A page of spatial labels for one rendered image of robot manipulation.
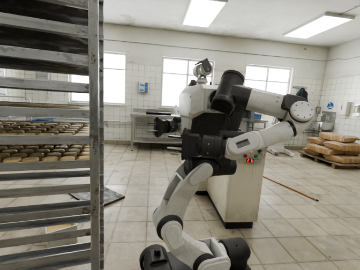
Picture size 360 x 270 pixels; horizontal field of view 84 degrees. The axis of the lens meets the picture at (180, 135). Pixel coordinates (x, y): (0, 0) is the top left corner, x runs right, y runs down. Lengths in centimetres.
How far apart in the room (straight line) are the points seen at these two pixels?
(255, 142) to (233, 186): 130
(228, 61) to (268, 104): 514
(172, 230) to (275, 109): 74
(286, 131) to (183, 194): 58
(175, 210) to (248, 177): 107
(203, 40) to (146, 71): 170
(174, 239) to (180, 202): 18
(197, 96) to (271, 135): 36
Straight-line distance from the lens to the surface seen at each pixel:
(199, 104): 93
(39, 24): 82
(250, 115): 268
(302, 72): 697
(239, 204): 212
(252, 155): 195
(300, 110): 82
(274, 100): 84
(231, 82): 86
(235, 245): 146
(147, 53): 561
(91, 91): 74
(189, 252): 130
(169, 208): 111
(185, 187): 105
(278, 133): 80
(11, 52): 83
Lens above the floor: 120
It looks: 9 degrees down
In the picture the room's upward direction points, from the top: 3 degrees clockwise
